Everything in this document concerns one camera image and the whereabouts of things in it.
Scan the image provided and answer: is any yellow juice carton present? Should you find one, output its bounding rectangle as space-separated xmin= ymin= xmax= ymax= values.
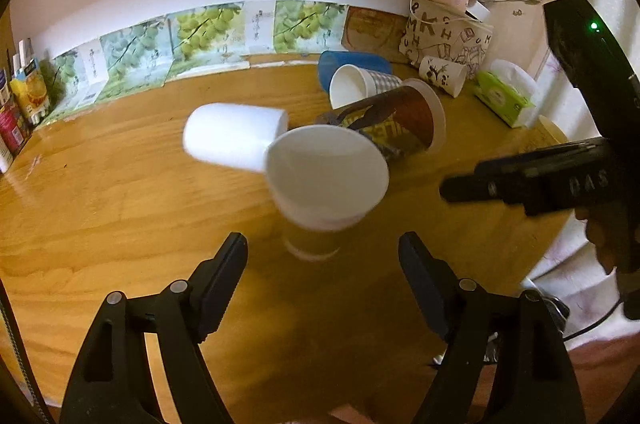
xmin=10 ymin=58 xmax=51 ymax=127

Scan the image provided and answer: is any red patterned paper cup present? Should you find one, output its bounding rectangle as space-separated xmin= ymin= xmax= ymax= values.
xmin=316 ymin=79 xmax=446 ymax=161

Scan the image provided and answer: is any pink red box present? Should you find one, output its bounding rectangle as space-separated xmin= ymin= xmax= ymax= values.
xmin=0 ymin=100 xmax=30 ymax=156

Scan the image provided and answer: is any brown cardboard sheet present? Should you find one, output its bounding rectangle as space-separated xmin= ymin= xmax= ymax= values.
xmin=342 ymin=6 xmax=409 ymax=64

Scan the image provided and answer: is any brown paper coffee cup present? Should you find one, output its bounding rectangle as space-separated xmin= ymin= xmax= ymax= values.
xmin=264 ymin=125 xmax=390 ymax=262

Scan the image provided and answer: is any grape picture poster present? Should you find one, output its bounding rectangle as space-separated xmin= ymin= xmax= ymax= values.
xmin=44 ymin=0 xmax=348 ymax=123

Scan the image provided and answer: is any letter print fabric bag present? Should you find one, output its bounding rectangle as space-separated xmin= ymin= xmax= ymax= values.
xmin=399 ymin=0 xmax=494 ymax=79

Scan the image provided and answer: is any green tissue pack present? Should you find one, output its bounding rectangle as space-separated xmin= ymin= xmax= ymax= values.
xmin=474 ymin=60 xmax=538 ymax=128

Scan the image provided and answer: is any grey checked paper cup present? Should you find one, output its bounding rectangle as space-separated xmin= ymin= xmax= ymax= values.
xmin=329 ymin=64 xmax=402 ymax=110

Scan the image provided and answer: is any person's right hand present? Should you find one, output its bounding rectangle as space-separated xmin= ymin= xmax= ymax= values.
xmin=575 ymin=203 xmax=628 ymax=274

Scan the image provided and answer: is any white panda print cup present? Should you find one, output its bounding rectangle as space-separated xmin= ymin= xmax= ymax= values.
xmin=419 ymin=56 xmax=466 ymax=98

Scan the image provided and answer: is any white plastic cup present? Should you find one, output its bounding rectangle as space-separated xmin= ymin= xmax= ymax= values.
xmin=182 ymin=103 xmax=288 ymax=173

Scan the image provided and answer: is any blue plastic cup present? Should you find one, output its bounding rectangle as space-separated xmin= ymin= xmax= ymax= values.
xmin=317 ymin=51 xmax=393 ymax=92

